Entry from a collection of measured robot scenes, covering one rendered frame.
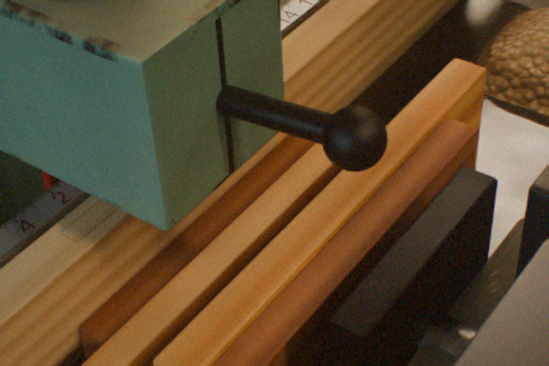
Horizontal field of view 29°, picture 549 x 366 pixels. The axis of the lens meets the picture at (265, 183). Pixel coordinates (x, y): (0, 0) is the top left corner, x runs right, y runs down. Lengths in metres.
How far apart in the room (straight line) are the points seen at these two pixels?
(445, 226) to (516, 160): 0.18
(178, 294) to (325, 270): 0.06
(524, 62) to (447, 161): 0.17
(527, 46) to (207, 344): 0.29
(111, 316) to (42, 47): 0.11
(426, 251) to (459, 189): 0.03
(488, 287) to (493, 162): 0.15
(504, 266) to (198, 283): 0.11
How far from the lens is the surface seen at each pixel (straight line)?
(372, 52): 0.52
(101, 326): 0.40
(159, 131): 0.32
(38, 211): 0.43
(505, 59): 0.57
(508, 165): 0.53
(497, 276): 0.39
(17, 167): 0.64
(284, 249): 0.37
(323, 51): 0.48
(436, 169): 0.41
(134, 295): 0.41
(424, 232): 0.35
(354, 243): 0.38
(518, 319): 0.32
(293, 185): 0.43
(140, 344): 0.37
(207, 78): 0.33
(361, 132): 0.31
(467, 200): 0.37
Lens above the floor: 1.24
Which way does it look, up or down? 41 degrees down
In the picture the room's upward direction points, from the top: 4 degrees counter-clockwise
